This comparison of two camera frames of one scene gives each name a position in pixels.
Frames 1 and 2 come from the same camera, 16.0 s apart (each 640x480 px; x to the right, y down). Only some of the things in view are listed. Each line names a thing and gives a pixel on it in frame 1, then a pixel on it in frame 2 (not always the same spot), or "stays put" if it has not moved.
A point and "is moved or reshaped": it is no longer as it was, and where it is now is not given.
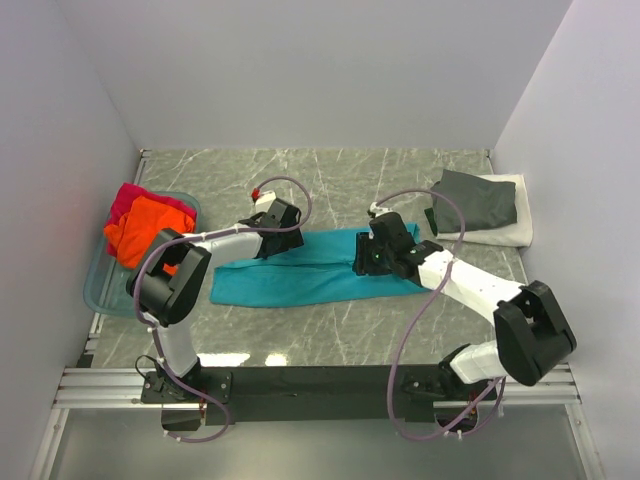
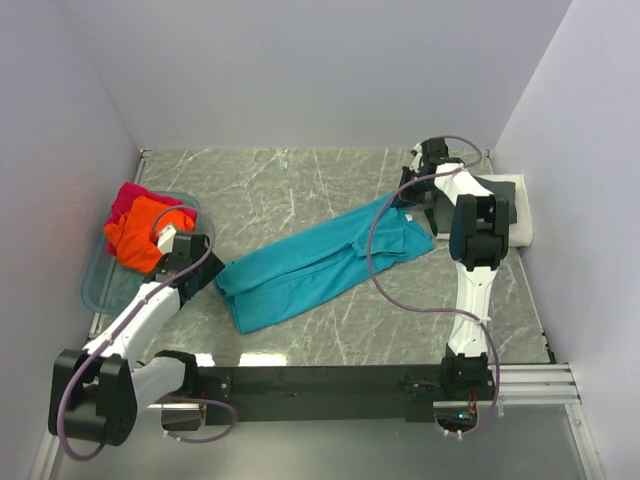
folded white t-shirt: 518,234 stays put
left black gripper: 291,240 to 212,266
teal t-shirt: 323,267 is moved or reshaped
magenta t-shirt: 129,192 stays put
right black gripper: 362,263 to 404,198
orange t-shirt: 133,234 stays put
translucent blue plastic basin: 105,287 stays put
